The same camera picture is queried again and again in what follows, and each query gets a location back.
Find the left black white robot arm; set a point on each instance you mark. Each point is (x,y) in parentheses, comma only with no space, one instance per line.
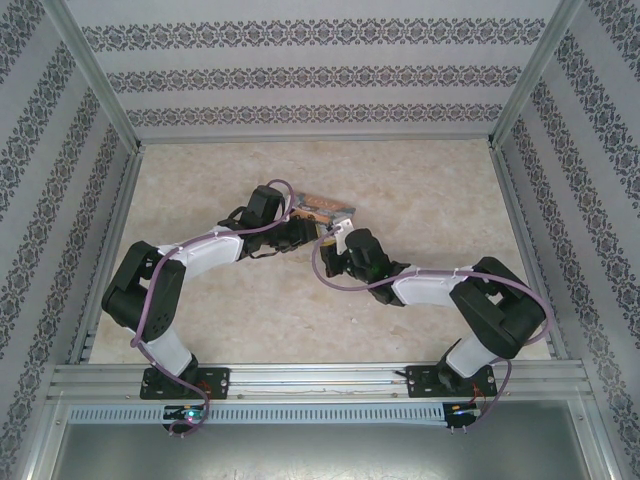
(140,295)

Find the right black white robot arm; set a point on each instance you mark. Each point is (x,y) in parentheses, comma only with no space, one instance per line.
(500,315)

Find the small circuit board orange light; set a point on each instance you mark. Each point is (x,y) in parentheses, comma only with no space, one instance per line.
(460,410)

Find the grey metal panel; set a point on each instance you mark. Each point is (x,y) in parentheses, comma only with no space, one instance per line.
(320,455)

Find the small circuit board green light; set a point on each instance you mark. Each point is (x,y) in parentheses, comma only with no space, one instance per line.
(187,414)

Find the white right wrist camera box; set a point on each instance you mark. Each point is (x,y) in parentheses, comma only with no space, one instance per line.
(345,237)

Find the aluminium back rail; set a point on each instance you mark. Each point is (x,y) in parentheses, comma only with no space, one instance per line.
(320,139)

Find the long aluminium mounting rail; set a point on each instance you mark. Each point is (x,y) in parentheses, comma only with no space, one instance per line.
(320,380)

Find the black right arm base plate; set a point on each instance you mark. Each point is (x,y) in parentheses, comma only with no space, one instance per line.
(415,382)

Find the aluminium left side rail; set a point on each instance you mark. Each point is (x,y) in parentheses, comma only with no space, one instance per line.
(114,225)

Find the aluminium right side rail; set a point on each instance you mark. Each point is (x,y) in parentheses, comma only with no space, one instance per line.
(514,200)

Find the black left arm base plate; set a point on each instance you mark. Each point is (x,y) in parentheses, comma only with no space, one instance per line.
(220,382)

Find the aluminium left corner post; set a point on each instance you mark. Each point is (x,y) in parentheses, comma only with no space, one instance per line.
(94,70)

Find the aluminium corner post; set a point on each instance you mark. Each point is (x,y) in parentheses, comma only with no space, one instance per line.
(94,70)
(534,70)

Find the aluminium right corner post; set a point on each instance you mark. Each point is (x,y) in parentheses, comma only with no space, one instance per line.
(534,70)

